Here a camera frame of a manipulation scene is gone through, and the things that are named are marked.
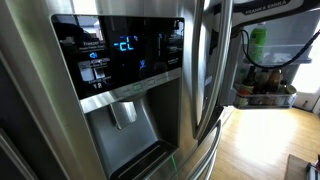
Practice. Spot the green tea bottle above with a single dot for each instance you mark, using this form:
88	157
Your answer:
258	43

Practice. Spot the clear door bin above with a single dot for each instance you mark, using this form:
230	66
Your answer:
266	100

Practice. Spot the small lidded jar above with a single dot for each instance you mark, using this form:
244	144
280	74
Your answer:
289	89

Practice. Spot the dark soy sauce bottle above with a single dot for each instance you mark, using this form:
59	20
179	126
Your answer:
248	81

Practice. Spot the cloudy pale bottle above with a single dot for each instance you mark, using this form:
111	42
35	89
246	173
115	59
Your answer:
261	81

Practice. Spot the white door shelf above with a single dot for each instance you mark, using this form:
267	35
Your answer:
290	53

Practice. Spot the orange labelled brown bottle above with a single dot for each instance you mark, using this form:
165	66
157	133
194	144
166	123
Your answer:
273	80

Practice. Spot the dark dispenser drip tray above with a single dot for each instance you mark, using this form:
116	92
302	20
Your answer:
143	163

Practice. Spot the brown wooden furniture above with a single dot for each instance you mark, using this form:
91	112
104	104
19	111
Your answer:
296	168

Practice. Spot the red capped jar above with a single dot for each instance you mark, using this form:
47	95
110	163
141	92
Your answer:
242	100

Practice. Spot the steel fridge door with dispenser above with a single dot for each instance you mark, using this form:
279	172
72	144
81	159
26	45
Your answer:
33	100

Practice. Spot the steel dispenser paddle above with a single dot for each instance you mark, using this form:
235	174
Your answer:
123	113

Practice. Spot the open fridge door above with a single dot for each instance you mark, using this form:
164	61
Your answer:
300	33

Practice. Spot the black dispenser control panel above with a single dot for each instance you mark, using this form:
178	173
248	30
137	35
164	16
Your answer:
116	66

